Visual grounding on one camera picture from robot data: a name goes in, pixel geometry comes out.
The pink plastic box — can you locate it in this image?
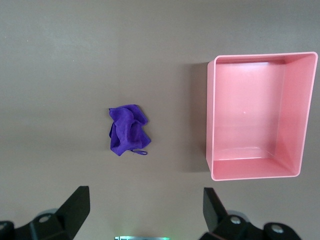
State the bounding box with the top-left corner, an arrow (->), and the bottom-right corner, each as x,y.
206,51 -> 319,182

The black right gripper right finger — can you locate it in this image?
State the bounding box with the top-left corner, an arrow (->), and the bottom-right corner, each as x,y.
199,187 -> 304,240

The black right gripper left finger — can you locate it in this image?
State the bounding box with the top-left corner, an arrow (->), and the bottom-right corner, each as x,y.
0,185 -> 91,240

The purple cloth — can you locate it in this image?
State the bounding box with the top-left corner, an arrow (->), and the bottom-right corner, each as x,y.
108,104 -> 153,158

